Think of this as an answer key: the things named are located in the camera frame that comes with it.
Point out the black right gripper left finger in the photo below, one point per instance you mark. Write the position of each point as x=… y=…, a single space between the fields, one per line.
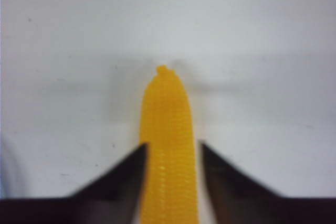
x=110 y=198

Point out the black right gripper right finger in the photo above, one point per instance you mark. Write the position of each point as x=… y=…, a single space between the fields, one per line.
x=237 y=198

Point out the yellow corn cob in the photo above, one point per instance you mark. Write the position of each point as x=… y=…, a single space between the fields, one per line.
x=170 y=185

